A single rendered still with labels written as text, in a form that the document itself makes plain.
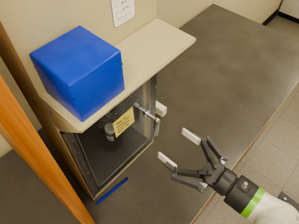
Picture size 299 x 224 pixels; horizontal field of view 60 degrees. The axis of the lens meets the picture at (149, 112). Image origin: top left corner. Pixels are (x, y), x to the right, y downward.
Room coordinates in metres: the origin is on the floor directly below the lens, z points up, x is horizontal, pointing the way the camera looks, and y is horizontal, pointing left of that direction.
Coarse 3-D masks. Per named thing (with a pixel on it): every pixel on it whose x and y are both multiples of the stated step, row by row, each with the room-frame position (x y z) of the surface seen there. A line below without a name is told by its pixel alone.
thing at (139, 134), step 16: (128, 96) 0.44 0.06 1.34; (144, 96) 0.49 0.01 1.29; (112, 112) 0.40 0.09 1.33; (144, 112) 0.48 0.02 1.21; (96, 128) 0.36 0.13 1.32; (112, 128) 0.39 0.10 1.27; (128, 128) 0.43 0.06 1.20; (144, 128) 0.48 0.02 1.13; (80, 144) 0.32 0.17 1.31; (96, 144) 0.35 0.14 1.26; (112, 144) 0.38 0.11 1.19; (128, 144) 0.43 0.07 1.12; (144, 144) 0.48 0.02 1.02; (96, 160) 0.33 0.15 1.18; (112, 160) 0.37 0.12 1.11; (128, 160) 0.42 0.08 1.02; (96, 176) 0.32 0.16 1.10; (112, 176) 0.36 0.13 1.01
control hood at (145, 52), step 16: (144, 32) 0.48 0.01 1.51; (160, 32) 0.48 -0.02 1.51; (176, 32) 0.48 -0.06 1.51; (128, 48) 0.43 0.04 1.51; (144, 48) 0.43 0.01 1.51; (160, 48) 0.43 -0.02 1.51; (176, 48) 0.43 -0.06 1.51; (128, 64) 0.38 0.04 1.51; (144, 64) 0.38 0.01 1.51; (160, 64) 0.38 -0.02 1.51; (128, 80) 0.34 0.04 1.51; (144, 80) 0.34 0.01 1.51; (48, 96) 0.30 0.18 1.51; (48, 112) 0.30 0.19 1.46; (64, 112) 0.26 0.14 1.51; (96, 112) 0.26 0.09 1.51; (64, 128) 0.27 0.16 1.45; (80, 128) 0.23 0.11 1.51
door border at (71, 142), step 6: (66, 132) 0.30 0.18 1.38; (72, 132) 0.31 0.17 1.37; (72, 138) 0.31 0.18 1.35; (66, 144) 0.29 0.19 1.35; (72, 144) 0.30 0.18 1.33; (78, 150) 0.31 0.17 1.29; (72, 156) 0.29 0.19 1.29; (78, 156) 0.30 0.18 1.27; (78, 162) 0.30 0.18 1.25; (84, 162) 0.31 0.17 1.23; (84, 168) 0.30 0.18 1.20; (84, 174) 0.30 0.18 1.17; (90, 174) 0.31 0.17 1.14; (90, 180) 0.31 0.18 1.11; (90, 186) 0.30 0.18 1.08; (96, 186) 0.31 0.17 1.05; (96, 192) 0.31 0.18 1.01
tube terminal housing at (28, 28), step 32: (0, 0) 0.31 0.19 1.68; (32, 0) 0.34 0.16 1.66; (64, 0) 0.38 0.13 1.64; (96, 0) 0.42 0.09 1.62; (0, 32) 0.32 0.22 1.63; (32, 32) 0.33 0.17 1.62; (64, 32) 0.36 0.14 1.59; (96, 32) 0.41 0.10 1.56; (128, 32) 0.47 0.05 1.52; (32, 64) 0.31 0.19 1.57; (32, 96) 0.33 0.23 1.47; (64, 160) 0.36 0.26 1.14
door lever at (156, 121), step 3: (147, 111) 0.49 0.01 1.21; (144, 114) 0.48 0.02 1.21; (147, 114) 0.48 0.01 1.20; (150, 114) 0.48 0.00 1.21; (150, 117) 0.47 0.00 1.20; (153, 117) 0.47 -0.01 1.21; (156, 117) 0.47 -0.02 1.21; (156, 120) 0.46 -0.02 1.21; (159, 120) 0.46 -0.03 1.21; (156, 123) 0.45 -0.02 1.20; (156, 126) 0.45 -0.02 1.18; (153, 129) 0.46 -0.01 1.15; (156, 129) 0.45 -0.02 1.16; (153, 132) 0.46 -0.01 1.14; (156, 132) 0.45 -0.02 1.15; (156, 135) 0.45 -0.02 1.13
